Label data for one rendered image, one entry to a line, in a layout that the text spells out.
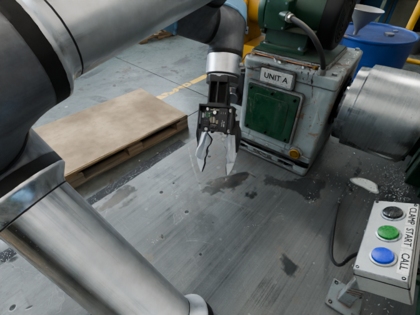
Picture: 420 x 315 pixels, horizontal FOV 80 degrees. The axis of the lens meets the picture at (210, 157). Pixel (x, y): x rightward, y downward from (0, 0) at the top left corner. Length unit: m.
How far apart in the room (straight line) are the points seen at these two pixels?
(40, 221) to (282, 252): 0.59
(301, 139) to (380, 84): 0.26
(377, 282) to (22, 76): 0.49
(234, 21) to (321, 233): 0.60
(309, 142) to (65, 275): 0.73
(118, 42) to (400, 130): 0.70
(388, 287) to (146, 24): 0.47
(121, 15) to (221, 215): 0.63
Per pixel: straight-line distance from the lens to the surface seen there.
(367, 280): 0.49
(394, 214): 0.55
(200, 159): 0.58
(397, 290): 0.49
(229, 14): 0.56
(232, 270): 0.70
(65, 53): 0.23
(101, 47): 0.26
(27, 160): 0.31
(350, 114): 0.80
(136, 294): 0.35
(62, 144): 2.40
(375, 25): 2.82
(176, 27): 0.50
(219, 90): 0.52
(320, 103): 0.79
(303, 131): 0.85
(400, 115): 0.80
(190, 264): 0.70
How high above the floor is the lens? 1.44
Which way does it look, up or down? 42 degrees down
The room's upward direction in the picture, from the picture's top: straight up
